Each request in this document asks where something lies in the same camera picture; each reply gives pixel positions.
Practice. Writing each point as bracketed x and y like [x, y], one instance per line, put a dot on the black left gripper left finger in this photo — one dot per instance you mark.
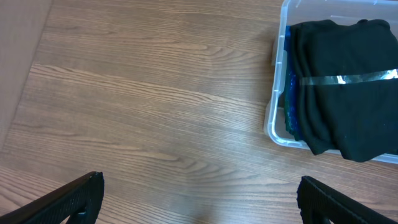
[76, 202]

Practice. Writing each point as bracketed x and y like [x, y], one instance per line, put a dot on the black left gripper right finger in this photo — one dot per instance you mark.
[321, 204]

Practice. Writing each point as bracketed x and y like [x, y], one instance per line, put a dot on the sparkly blue garment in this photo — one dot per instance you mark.
[290, 92]

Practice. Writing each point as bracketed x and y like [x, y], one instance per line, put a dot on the large black garment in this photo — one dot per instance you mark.
[347, 87]

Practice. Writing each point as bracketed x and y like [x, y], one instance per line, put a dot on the brown cardboard backdrop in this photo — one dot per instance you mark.
[22, 22]

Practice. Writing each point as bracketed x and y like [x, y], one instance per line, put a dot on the clear plastic storage bin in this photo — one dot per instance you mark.
[343, 12]

